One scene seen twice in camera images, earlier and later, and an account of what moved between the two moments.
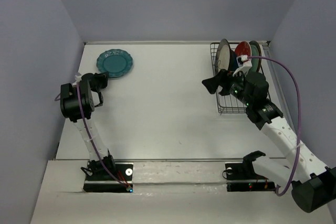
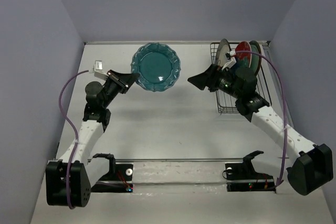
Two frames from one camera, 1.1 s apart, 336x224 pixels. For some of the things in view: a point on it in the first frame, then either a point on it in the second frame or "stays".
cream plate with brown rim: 223,56 stays
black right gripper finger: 222,78 to 208,78
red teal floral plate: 243,48 stays
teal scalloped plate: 116,62 to 158,65
